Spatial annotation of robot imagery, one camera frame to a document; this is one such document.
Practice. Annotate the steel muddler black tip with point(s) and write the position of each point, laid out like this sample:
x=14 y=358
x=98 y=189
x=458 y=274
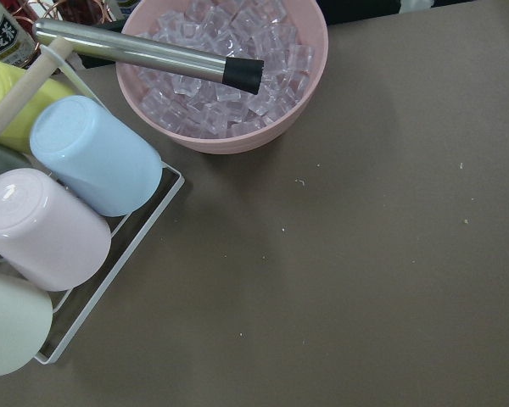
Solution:
x=242 y=74

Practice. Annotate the light blue cup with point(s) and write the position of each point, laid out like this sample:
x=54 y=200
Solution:
x=107 y=164

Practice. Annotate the pink cup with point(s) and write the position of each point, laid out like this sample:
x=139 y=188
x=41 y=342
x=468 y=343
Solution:
x=47 y=234

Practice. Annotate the pale green cup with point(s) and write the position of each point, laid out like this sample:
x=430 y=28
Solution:
x=26 y=315

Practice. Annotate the yellow cup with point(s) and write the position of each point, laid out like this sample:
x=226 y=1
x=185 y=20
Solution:
x=17 y=112

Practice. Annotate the labelled bottle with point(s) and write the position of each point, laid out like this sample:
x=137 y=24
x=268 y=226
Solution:
x=16 y=45

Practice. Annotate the white wire cup rack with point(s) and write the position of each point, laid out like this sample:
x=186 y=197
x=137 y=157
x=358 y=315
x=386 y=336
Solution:
x=72 y=306

